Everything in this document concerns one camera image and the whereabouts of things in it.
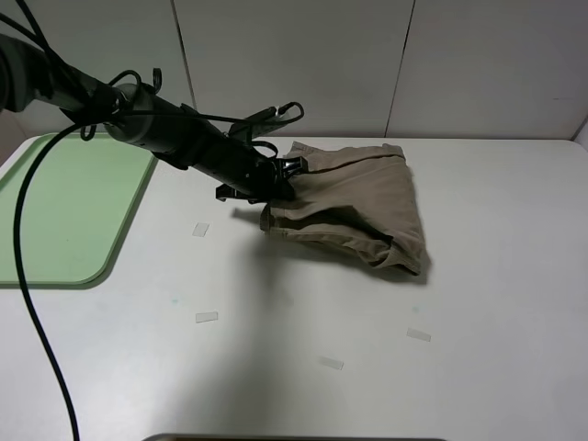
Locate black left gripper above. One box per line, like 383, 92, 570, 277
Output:
215, 157, 308, 204

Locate khaki shorts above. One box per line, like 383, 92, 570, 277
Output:
260, 141, 426, 276

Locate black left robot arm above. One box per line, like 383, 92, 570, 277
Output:
1, 36, 308, 203

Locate green plastic tray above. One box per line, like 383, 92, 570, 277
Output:
20, 134, 156, 288

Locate clear tape strip upper left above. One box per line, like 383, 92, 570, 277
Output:
192, 222, 209, 237

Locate clear tape strip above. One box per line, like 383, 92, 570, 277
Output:
406, 328, 432, 343
192, 222, 209, 237
318, 356, 345, 370
196, 311, 219, 323

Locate clear tape strip lower left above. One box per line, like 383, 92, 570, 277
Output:
196, 311, 219, 323

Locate clear tape strip bottom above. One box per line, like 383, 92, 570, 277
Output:
318, 356, 345, 370

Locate clear tape strip right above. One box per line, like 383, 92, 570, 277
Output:
406, 328, 432, 343

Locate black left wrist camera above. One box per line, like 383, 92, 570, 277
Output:
227, 107, 287, 142

